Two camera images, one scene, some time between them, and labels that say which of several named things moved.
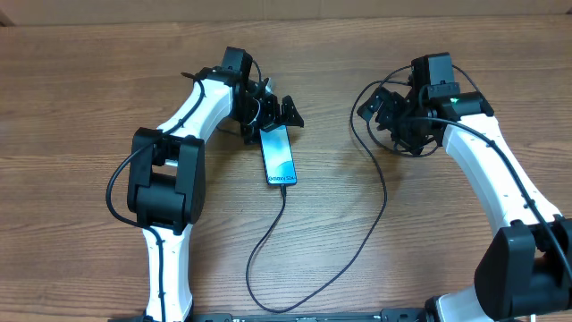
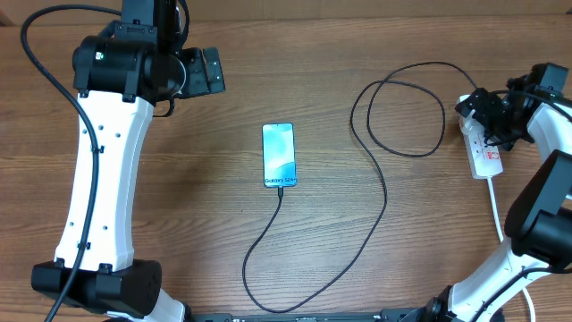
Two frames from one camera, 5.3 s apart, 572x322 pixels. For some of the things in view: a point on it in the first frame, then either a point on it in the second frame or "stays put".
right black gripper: [390, 100] to [485, 101]
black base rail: [416, 315] stays put
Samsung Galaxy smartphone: [277, 156] stays put
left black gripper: [272, 117] to [200, 84]
